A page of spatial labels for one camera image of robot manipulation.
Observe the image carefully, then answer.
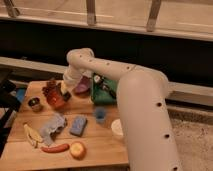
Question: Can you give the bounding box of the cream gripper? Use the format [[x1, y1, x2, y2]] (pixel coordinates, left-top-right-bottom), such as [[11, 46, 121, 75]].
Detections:
[[60, 68, 82, 95]]

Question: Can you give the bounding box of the black eraser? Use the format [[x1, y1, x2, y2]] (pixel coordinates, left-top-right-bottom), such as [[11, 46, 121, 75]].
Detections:
[[63, 92, 71, 101]]

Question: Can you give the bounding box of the red bowl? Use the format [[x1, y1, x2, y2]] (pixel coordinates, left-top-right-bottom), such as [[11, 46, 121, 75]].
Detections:
[[46, 88, 65, 109]]

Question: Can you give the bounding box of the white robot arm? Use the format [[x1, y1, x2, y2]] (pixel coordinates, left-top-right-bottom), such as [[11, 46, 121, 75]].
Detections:
[[63, 48, 183, 171]]

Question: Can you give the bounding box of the purple bowl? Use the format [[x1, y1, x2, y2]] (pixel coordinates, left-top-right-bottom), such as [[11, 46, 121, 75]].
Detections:
[[74, 76, 90, 94]]

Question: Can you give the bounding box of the dark grape bunch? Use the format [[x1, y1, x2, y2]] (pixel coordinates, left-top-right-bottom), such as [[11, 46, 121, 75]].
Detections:
[[42, 79, 56, 97]]

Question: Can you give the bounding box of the small brown cup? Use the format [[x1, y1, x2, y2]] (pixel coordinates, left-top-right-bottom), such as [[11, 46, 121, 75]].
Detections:
[[28, 97, 42, 112]]

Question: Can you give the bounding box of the crumpled grey cloth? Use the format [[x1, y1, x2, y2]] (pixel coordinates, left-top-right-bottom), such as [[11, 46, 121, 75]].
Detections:
[[39, 113, 67, 146]]

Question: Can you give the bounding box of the black tool in tray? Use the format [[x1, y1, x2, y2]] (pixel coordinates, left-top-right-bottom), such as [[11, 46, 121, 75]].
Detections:
[[93, 74, 116, 99]]

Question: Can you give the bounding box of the green plastic tray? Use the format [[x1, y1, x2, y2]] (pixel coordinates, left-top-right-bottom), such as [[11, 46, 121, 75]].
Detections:
[[91, 73, 117, 105]]

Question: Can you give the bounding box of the blue sponge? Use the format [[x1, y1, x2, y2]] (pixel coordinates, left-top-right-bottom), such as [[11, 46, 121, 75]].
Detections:
[[69, 116, 87, 137]]

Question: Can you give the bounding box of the blue object beside table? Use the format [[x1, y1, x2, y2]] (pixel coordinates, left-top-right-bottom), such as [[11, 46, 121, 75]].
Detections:
[[15, 88, 26, 102]]

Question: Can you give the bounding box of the blue translucent cup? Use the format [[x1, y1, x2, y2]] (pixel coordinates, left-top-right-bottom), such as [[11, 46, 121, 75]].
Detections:
[[93, 107, 106, 124]]

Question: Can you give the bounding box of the black chair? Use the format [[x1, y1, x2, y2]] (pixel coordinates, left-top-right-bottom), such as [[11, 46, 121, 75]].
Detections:
[[0, 68, 21, 156]]

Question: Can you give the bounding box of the red sausage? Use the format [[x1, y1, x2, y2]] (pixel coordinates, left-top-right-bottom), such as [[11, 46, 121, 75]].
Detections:
[[41, 143, 70, 153]]

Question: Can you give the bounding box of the red yellow apple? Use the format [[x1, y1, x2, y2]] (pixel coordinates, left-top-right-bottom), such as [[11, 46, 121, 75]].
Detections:
[[70, 142, 86, 160]]

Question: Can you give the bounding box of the white round cup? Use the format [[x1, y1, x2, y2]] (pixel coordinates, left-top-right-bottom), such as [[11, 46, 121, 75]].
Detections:
[[111, 119, 123, 138]]

